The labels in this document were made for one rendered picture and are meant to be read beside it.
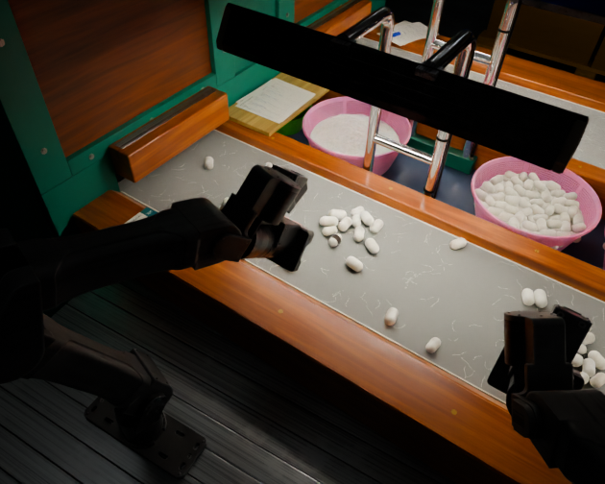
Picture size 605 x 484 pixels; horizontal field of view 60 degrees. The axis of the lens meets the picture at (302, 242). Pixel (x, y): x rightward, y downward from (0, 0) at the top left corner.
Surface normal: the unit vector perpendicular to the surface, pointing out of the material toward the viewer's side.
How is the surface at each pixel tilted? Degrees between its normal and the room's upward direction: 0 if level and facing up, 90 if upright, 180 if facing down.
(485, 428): 0
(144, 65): 90
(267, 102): 0
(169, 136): 90
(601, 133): 0
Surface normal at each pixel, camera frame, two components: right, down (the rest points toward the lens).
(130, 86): 0.83, 0.42
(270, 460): 0.03, -0.70
